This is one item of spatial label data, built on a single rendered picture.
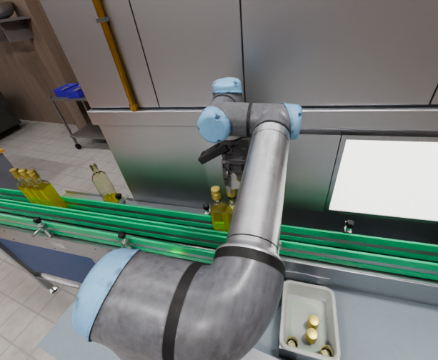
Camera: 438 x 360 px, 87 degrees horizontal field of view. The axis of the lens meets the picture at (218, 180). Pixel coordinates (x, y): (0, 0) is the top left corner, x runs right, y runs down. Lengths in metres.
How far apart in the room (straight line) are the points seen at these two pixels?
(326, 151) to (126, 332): 0.72
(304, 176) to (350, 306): 0.51
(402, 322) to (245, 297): 0.89
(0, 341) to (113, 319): 2.19
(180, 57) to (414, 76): 0.64
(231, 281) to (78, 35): 0.91
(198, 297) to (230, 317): 0.04
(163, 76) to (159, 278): 0.70
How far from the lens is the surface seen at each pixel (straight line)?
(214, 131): 0.51
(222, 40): 0.77
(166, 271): 0.30
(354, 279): 1.05
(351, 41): 0.76
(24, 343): 2.35
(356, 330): 1.06
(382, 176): 0.93
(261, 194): 0.35
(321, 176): 0.90
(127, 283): 0.31
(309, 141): 0.81
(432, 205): 1.06
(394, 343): 1.08
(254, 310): 0.29
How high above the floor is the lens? 1.70
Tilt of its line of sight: 38 degrees down
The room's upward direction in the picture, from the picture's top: 9 degrees counter-clockwise
